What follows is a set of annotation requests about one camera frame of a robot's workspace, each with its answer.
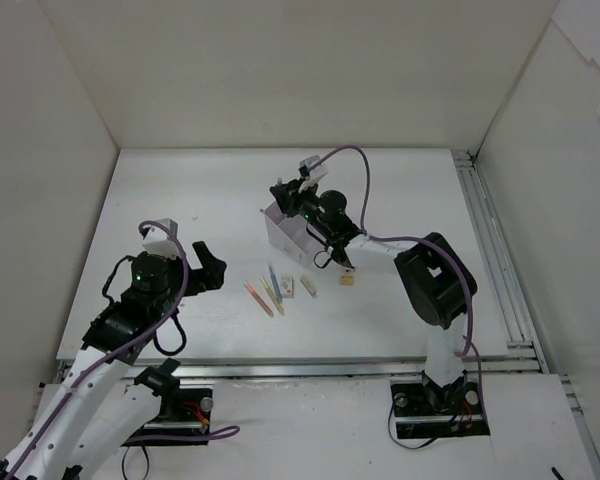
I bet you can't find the white three-compartment organizer box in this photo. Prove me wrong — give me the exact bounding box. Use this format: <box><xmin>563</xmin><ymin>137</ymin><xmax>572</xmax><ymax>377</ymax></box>
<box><xmin>261</xmin><ymin>202</ymin><xmax>324</xmax><ymax>268</ymax></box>

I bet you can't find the blue highlighter pen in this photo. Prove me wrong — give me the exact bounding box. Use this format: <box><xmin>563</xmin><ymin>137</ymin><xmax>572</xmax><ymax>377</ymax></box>
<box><xmin>267</xmin><ymin>262</ymin><xmax>282</xmax><ymax>303</ymax></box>

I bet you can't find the yellow highlighter pen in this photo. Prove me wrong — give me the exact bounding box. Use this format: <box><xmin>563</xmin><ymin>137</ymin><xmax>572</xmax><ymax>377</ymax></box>
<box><xmin>260</xmin><ymin>277</ymin><xmax>285</xmax><ymax>316</ymax></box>

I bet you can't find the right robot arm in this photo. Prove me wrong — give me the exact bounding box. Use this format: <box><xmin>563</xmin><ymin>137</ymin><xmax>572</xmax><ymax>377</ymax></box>
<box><xmin>269</xmin><ymin>179</ymin><xmax>478</xmax><ymax>412</ymax></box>

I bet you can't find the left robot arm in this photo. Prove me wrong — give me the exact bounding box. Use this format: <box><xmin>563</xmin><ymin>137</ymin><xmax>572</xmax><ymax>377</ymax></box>
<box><xmin>0</xmin><ymin>242</ymin><xmax>227</xmax><ymax>479</ymax></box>

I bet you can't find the staples box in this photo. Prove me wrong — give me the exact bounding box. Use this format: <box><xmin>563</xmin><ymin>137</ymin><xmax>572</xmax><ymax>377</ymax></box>
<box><xmin>280</xmin><ymin>275</ymin><xmax>295</xmax><ymax>298</ymax></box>

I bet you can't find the white eraser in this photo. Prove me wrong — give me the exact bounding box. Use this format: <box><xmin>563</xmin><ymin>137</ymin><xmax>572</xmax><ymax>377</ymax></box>
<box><xmin>300</xmin><ymin>276</ymin><xmax>317</xmax><ymax>298</ymax></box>

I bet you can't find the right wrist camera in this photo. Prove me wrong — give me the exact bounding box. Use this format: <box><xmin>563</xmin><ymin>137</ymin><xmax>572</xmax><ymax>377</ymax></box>
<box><xmin>299</xmin><ymin>155</ymin><xmax>328</xmax><ymax>192</ymax></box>

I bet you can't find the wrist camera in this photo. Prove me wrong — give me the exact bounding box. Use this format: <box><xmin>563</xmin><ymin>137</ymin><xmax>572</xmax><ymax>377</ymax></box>
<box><xmin>139</xmin><ymin>218</ymin><xmax>180</xmax><ymax>260</ymax></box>
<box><xmin>299</xmin><ymin>155</ymin><xmax>328</xmax><ymax>192</ymax></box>

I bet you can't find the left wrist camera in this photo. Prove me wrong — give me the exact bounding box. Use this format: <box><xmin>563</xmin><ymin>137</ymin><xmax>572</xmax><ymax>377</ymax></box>
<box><xmin>139</xmin><ymin>218</ymin><xmax>180</xmax><ymax>260</ymax></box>

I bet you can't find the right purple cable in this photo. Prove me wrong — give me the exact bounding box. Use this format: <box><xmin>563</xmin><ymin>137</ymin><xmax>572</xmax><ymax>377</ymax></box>
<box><xmin>314</xmin><ymin>145</ymin><xmax>484</xmax><ymax>396</ymax></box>

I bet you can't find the purple cable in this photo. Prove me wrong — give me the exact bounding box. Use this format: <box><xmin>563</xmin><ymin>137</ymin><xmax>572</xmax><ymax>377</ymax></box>
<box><xmin>0</xmin><ymin>219</ymin><xmax>241</xmax><ymax>476</ymax></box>
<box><xmin>314</xmin><ymin>145</ymin><xmax>484</xmax><ymax>396</ymax></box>

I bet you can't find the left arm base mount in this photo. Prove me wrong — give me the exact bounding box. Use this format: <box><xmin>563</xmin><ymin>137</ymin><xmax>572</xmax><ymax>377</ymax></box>
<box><xmin>124</xmin><ymin>358</ymin><xmax>213</xmax><ymax>447</ymax></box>

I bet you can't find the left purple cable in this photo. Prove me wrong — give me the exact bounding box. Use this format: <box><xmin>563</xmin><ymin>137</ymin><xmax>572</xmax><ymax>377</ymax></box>
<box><xmin>0</xmin><ymin>219</ymin><xmax>241</xmax><ymax>476</ymax></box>

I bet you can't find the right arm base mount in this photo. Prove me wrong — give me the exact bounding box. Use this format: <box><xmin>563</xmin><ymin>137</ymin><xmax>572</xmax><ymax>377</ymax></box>
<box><xmin>389</xmin><ymin>380</ymin><xmax>490</xmax><ymax>444</ymax></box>

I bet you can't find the aluminium frame rail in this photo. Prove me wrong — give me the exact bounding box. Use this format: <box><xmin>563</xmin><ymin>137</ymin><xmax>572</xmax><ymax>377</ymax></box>
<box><xmin>452</xmin><ymin>149</ymin><xmax>600</xmax><ymax>480</ymax></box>

